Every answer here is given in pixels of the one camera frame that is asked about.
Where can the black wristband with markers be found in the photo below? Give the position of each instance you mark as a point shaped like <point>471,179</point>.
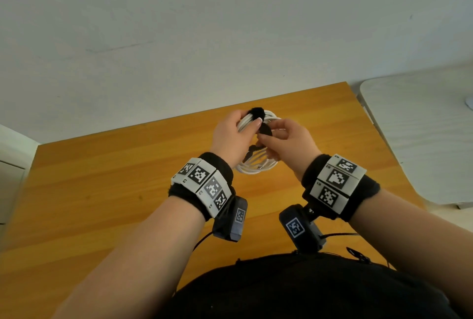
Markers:
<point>201,182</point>
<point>338,182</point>

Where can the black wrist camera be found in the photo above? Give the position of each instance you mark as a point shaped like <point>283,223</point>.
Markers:
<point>231,219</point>
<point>301,230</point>

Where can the person's left hand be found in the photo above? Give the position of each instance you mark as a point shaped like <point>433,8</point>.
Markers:
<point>231,141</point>

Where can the white side table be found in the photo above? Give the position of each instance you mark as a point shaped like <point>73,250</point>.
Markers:
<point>421,134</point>

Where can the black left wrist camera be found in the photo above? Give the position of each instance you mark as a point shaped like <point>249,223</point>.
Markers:
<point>231,219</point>

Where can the person's right forearm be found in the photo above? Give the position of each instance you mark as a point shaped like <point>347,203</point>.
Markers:
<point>417,234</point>

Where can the person's right hand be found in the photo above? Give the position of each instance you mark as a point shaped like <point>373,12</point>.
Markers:
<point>295,149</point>

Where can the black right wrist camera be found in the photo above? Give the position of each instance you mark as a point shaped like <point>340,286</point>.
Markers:
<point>301,230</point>

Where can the person's black shirt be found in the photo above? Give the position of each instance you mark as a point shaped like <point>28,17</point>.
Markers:
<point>306,289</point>

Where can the person's left forearm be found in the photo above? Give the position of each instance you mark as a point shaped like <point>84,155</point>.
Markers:
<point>133,259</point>

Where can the black left wristband with markers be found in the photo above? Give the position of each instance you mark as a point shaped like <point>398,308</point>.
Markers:
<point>201,182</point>

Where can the white drawer cabinet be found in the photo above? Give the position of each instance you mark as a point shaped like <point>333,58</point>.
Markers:
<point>11,174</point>

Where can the black right wristband with markers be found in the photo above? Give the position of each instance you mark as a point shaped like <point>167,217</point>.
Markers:
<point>338,182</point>

